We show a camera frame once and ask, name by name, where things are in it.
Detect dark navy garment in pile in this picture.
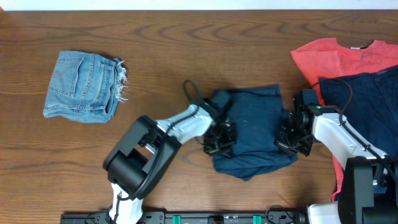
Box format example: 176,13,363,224
318,66,397,157

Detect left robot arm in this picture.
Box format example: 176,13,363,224
103,90,236,223

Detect dark navy blue shorts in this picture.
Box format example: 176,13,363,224
213,85,298,181

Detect folded light blue denim shorts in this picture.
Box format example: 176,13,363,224
43,50,128,123

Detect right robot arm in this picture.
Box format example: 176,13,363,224
274,90,397,224

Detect red orange t-shirt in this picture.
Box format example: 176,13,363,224
290,37,398,202

